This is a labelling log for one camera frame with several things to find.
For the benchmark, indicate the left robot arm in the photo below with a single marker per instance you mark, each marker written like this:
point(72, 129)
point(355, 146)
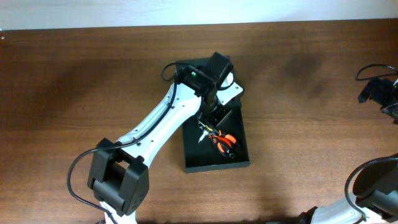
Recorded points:
point(119, 172)

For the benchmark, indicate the dark green box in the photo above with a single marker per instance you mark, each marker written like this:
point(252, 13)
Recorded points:
point(214, 152)

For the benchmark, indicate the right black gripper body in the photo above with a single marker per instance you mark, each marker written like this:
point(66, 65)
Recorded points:
point(385, 94)

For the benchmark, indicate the orange black long-nose pliers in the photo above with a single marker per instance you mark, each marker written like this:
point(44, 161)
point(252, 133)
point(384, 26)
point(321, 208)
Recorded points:
point(231, 154)

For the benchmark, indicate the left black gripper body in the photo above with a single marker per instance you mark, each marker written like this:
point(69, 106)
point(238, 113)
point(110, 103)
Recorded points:
point(214, 113)

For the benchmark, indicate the yellow black screwdriver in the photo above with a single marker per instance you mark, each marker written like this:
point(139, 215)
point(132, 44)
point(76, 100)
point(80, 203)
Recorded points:
point(206, 130)

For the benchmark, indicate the red diagonal cutting pliers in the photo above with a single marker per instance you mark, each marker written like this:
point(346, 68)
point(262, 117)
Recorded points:
point(220, 142)

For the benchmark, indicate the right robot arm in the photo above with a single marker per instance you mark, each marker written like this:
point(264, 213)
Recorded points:
point(371, 189)

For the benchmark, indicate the silver ring wrench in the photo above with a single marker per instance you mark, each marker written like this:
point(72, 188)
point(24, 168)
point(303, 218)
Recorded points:
point(223, 143)

